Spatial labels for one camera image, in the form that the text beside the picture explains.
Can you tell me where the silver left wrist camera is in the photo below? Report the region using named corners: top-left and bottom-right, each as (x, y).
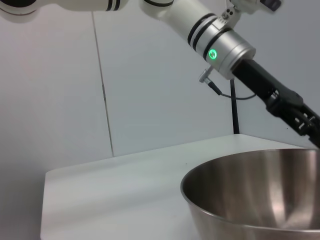
top-left (217, 0), bottom-right (282, 26)

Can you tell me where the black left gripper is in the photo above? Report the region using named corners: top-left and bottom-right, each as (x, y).
top-left (231, 58), bottom-right (320, 151)

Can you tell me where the stainless steel bowl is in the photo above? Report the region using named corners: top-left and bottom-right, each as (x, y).
top-left (180, 148), bottom-right (320, 240)

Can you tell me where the left wrist cable with connector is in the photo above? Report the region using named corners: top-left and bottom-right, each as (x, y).
top-left (198, 67), bottom-right (256, 100)

